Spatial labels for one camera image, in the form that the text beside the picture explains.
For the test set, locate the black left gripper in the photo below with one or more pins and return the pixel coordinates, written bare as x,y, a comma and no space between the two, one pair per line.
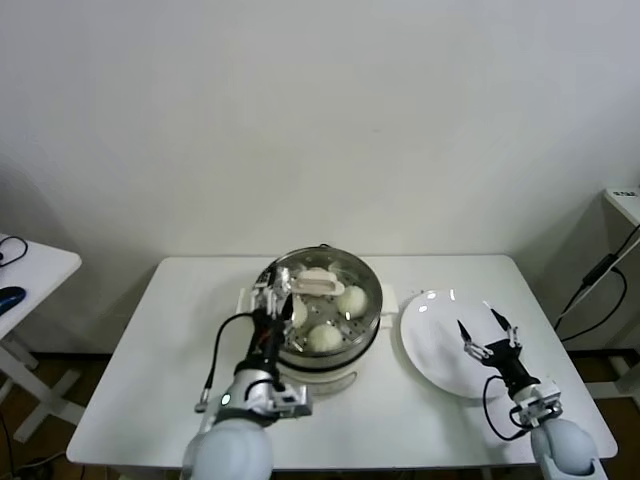
267,332

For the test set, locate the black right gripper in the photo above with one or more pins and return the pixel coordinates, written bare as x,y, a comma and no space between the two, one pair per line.
507,362

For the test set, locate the white steamed baozi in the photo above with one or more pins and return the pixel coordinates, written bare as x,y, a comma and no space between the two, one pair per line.
352,301
300,312
324,338

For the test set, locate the round glass pot lid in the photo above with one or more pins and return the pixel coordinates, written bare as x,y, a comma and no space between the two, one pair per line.
320,285

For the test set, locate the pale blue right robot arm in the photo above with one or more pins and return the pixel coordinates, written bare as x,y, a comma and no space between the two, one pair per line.
562,447

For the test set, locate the stainless steel steamer basket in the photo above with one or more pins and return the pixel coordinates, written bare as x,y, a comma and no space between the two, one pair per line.
350,330

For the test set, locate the white round plate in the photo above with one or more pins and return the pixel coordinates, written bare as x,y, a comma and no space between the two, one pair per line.
440,345

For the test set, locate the white electric cooker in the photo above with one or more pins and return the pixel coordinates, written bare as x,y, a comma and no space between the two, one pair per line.
330,382

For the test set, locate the white shelf with label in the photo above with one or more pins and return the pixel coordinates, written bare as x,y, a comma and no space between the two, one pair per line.
625,200

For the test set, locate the white side table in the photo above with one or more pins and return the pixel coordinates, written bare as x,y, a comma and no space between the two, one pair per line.
45,270

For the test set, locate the blue computer mouse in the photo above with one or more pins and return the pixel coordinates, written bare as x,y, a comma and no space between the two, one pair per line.
11,296

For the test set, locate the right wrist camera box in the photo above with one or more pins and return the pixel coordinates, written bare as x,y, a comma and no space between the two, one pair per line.
537,402

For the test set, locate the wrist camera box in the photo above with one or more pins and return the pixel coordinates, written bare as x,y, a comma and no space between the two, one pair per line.
537,402
290,400

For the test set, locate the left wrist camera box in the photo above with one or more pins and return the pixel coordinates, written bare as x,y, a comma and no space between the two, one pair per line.
290,400

